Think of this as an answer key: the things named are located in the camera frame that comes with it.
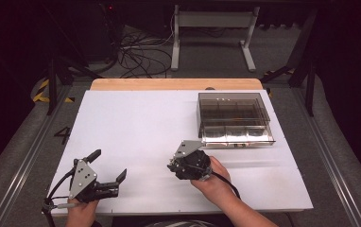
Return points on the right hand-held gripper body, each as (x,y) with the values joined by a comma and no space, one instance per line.
(192,164)

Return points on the wooden table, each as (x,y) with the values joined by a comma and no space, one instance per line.
(169,84)

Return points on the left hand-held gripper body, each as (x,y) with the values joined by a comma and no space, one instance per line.
(81,178)

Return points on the person's dark clothing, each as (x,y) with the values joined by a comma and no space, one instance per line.
(169,222)

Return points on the smoky transparent drawer box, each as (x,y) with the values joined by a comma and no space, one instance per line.
(229,107)

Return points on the black metal stand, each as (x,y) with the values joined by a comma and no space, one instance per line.
(304,63)
(54,82)

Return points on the person's right hand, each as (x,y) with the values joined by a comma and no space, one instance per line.
(216,186)

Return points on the white table board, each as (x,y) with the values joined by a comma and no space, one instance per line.
(137,126)

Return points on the transparent compartment drawer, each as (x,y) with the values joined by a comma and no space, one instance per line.
(237,134)

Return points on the aluminium floor rail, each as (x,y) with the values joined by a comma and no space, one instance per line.
(27,160)
(326,151)

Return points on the black equipment with red light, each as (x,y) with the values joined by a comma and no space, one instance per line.
(106,19)

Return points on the white metal stand frame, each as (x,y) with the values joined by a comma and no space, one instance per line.
(213,19)

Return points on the person's left hand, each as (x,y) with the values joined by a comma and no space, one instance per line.
(81,214)

